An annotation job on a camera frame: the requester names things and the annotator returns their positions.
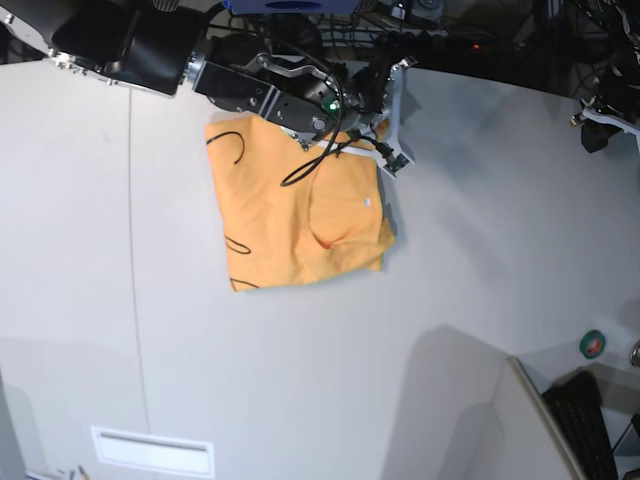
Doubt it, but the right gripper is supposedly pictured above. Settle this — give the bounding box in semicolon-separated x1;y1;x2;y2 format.
339;55;417;128

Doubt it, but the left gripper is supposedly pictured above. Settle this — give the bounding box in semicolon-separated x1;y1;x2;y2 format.
570;83;639;153

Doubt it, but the orange t-shirt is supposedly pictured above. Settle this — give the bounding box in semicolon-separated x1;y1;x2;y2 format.
205;116;395;291

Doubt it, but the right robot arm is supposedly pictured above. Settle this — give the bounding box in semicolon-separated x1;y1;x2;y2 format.
1;1;414;146

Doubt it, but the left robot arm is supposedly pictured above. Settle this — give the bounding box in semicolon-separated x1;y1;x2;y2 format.
571;1;639;153

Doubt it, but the green tape roll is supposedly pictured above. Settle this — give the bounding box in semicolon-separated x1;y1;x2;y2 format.
579;329;606;360

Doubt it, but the black keyboard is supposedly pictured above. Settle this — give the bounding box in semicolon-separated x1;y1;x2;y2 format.
543;370;618;480

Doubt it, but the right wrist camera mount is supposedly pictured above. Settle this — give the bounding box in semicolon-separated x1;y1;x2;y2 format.
323;69;414;177

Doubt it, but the white cable grommet plate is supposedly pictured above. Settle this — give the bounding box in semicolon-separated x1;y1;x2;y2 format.
91;426;215;479

